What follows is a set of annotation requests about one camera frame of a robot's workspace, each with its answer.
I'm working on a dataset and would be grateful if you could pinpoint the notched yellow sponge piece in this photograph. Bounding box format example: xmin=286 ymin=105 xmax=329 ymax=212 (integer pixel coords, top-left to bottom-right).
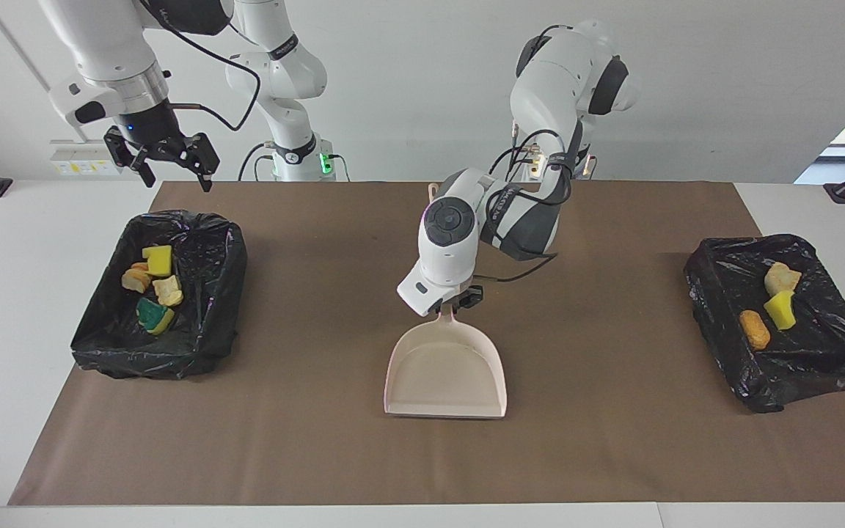
xmin=142 ymin=245 xmax=174 ymax=278

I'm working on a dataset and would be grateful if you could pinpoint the black bag lined bin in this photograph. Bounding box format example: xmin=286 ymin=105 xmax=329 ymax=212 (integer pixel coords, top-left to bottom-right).
xmin=70 ymin=210 xmax=249 ymax=381
xmin=684 ymin=234 xmax=845 ymax=414

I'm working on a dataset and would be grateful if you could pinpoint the stepped yellow sponge piece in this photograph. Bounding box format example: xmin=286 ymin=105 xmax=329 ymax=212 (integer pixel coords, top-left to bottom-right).
xmin=135 ymin=297 xmax=175 ymax=336

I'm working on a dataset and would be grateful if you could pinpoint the orange striped croissant piece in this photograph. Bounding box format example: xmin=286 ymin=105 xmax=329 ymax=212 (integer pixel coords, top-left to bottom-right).
xmin=121 ymin=263 xmax=153 ymax=294

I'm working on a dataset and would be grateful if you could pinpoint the black base power cable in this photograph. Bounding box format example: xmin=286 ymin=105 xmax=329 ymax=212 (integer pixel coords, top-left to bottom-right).
xmin=238 ymin=142 xmax=277 ymax=182

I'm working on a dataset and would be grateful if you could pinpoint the beige bread chunk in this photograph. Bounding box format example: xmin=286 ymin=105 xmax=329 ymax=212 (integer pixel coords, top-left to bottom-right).
xmin=764 ymin=262 xmax=802 ymax=297

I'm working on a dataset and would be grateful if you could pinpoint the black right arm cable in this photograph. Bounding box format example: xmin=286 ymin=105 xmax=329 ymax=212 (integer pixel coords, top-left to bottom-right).
xmin=140 ymin=0 xmax=262 ymax=133

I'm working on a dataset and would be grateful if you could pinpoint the pale striped croissant piece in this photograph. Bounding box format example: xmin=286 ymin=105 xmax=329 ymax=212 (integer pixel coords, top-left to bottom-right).
xmin=153 ymin=276 xmax=184 ymax=307

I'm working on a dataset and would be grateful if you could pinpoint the brown oval bread roll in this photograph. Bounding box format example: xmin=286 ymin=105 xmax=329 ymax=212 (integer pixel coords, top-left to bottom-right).
xmin=739 ymin=309 xmax=772 ymax=351

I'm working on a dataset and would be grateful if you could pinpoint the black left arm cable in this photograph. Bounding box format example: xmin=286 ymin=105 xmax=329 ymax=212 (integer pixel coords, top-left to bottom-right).
xmin=474 ymin=24 xmax=599 ymax=284

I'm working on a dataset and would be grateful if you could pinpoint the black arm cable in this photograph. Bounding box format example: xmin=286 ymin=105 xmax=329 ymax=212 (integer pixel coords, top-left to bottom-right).
xmin=140 ymin=0 xmax=262 ymax=133
xmin=474 ymin=24 xmax=599 ymax=284

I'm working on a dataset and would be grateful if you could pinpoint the grey wall conduit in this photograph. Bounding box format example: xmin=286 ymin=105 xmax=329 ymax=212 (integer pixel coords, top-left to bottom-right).
xmin=0 ymin=0 xmax=87 ymax=142

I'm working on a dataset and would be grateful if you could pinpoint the pink plastic dustpan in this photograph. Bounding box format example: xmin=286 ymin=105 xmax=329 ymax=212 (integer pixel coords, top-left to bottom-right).
xmin=384 ymin=304 xmax=508 ymax=419

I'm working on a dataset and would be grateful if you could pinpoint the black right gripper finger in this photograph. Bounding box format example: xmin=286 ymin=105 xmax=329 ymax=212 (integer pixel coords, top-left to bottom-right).
xmin=182 ymin=132 xmax=220 ymax=193
xmin=103 ymin=126 xmax=157 ymax=188

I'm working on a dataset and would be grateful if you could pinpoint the small yellow sponge piece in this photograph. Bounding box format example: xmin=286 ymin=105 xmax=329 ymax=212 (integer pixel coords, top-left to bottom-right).
xmin=764 ymin=290 xmax=798 ymax=331

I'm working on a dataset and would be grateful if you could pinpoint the white wall socket box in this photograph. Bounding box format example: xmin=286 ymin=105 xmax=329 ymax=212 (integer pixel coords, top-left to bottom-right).
xmin=50 ymin=139 xmax=119 ymax=177

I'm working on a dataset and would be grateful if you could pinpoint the brown table mat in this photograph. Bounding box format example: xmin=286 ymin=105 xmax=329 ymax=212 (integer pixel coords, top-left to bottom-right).
xmin=8 ymin=181 xmax=845 ymax=507

